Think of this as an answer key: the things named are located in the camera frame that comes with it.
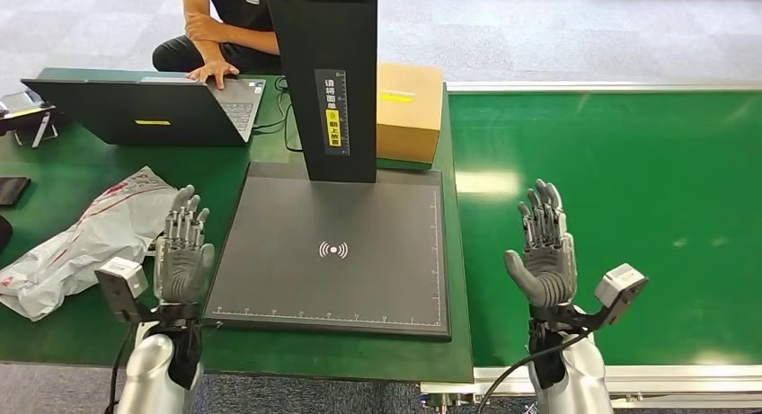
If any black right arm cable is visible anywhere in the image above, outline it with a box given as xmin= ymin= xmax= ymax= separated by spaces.
xmin=475 ymin=330 xmax=590 ymax=414

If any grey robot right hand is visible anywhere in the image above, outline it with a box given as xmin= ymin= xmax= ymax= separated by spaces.
xmin=504 ymin=179 xmax=579 ymax=310

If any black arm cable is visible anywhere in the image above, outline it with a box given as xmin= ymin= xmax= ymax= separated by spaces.
xmin=103 ymin=322 xmax=135 ymax=414
xmin=475 ymin=330 xmax=590 ymax=414

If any handheld controller on stand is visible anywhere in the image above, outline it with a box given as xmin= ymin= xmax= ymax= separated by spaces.
xmin=0 ymin=91 xmax=64 ymax=149

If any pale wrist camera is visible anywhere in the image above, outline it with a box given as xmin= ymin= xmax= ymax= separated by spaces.
xmin=94 ymin=256 xmax=150 ymax=324
xmin=574 ymin=263 xmax=649 ymax=332

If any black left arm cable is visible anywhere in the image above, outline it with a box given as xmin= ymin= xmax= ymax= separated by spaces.
xmin=103 ymin=322 xmax=135 ymax=414

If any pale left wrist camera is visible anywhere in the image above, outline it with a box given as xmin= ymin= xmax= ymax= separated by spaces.
xmin=94 ymin=256 xmax=150 ymax=324

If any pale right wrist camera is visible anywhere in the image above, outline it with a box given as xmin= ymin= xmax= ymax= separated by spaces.
xmin=574 ymin=263 xmax=649 ymax=332

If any black weighing scanner device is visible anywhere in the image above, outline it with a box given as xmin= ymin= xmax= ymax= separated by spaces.
xmin=202 ymin=0 xmax=452 ymax=341

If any black device power cable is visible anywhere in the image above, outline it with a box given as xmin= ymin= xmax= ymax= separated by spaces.
xmin=254 ymin=76 xmax=305 ymax=154

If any black yellow label sticker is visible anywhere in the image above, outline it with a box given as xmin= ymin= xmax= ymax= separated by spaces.
xmin=314 ymin=68 xmax=350 ymax=157

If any white plastic mailer package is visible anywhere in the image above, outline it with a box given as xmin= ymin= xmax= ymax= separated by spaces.
xmin=0 ymin=165 xmax=180 ymax=322

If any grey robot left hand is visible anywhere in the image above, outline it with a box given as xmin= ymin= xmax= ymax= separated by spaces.
xmin=153 ymin=185 xmax=217 ymax=308

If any black smartphone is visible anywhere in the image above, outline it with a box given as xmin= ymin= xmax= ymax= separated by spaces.
xmin=0 ymin=176 xmax=32 ymax=207

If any green conveyor belt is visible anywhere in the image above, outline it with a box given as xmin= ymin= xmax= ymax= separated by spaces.
xmin=419 ymin=81 xmax=762 ymax=401

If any dark open laptop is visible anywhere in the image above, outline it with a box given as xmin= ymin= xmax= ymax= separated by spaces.
xmin=21 ymin=76 xmax=267 ymax=147

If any person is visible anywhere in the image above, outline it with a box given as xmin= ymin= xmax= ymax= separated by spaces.
xmin=151 ymin=0 xmax=284 ymax=92

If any brown cardboard box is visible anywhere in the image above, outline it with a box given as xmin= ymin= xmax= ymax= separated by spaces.
xmin=376 ymin=62 xmax=445 ymax=165

